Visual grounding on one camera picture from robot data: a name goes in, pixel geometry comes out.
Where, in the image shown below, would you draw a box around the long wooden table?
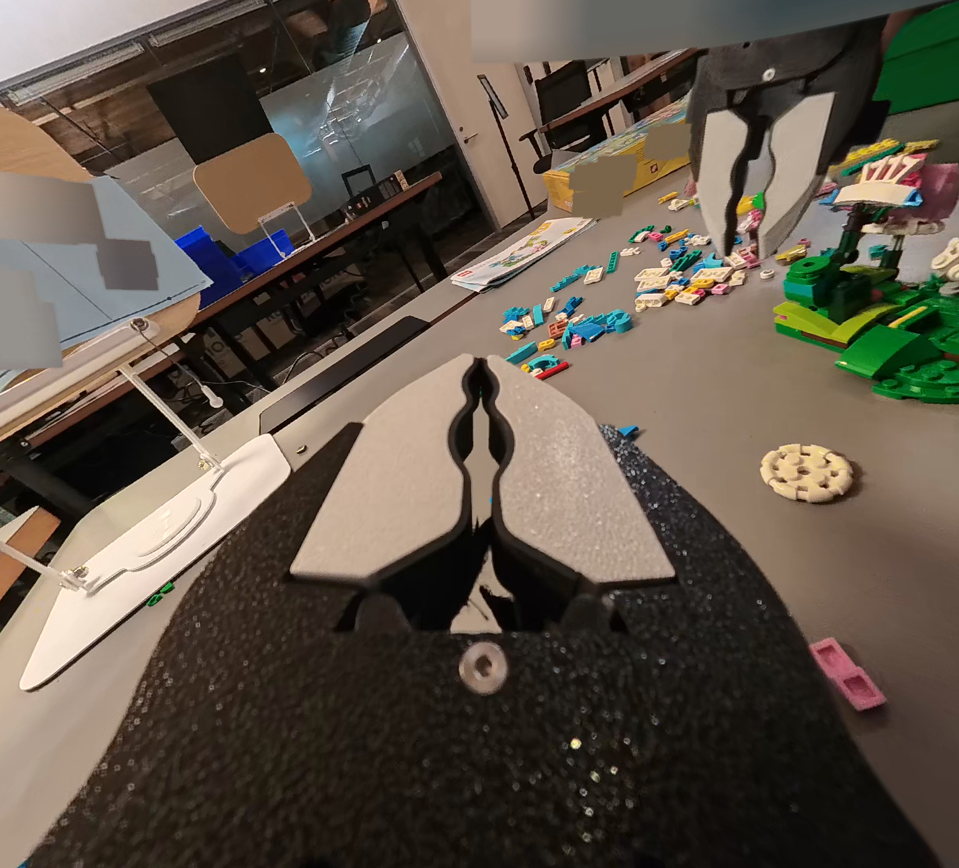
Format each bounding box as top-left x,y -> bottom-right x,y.
172,171 -> 445,330

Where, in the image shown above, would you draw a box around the blue paper sheet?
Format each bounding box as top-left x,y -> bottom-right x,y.
0,175 -> 214,352

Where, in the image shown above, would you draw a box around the green cloth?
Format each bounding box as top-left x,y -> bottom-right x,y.
873,2 -> 959,116

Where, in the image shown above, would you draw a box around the black floor sign stand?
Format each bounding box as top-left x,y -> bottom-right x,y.
478,72 -> 539,221

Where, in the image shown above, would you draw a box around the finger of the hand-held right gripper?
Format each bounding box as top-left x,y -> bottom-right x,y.
755,90 -> 842,255
699,106 -> 752,264

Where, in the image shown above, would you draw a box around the pile of lego pieces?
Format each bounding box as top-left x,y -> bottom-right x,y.
500,190 -> 833,382

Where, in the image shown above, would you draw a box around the black wall panel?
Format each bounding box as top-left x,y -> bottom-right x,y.
147,53 -> 274,165

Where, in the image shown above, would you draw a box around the pink lego brick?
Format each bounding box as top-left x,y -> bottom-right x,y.
809,637 -> 887,712

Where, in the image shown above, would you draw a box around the lego instruction booklet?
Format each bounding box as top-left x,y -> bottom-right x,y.
450,216 -> 600,294

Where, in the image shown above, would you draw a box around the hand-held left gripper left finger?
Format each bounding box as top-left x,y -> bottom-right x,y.
288,355 -> 491,633

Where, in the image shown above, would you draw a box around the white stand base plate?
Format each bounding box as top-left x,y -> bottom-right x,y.
18,434 -> 292,693

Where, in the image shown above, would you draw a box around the yellow lego box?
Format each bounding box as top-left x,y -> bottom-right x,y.
543,92 -> 694,219

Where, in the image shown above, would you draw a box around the green lego flower build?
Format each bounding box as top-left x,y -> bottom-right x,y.
772,137 -> 959,405

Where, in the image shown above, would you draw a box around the blue storage bin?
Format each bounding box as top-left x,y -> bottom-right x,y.
176,225 -> 226,307
232,230 -> 295,277

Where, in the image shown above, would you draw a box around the wood top office desk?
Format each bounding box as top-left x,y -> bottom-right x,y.
539,47 -> 705,135

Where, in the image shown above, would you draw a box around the beige round lego plate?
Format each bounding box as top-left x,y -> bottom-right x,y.
760,442 -> 855,505

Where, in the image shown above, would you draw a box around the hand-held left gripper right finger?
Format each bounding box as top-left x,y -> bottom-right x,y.
485,356 -> 679,631

